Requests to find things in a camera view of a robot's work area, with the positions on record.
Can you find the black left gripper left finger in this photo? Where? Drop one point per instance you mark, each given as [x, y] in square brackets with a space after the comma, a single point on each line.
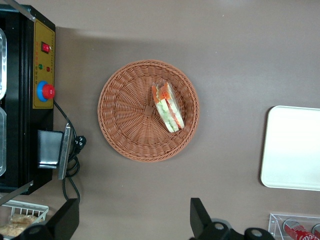
[63, 222]

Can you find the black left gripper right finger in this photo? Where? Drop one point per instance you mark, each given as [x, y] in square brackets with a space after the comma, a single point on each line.
[202, 225]

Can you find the black tray sealing machine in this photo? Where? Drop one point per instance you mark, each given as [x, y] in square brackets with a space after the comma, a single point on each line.
[25, 112]

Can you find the cream plastic tray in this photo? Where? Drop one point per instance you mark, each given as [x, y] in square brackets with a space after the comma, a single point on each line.
[292, 150]

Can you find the round brown wicker basket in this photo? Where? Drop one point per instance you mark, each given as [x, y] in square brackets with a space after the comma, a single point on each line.
[125, 120]

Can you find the wrapped triangle sandwich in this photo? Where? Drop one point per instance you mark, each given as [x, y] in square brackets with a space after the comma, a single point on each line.
[168, 110]

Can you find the wrapped bread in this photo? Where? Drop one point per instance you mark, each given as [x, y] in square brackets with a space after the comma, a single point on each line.
[11, 230]
[26, 219]

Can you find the clear acrylic can box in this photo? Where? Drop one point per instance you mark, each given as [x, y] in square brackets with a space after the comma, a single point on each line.
[275, 222]

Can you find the red cola can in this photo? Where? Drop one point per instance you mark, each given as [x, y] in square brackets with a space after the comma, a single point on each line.
[298, 231]
[317, 230]

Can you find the silver foil container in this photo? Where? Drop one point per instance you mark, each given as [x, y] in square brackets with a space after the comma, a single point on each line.
[2, 142]
[2, 62]

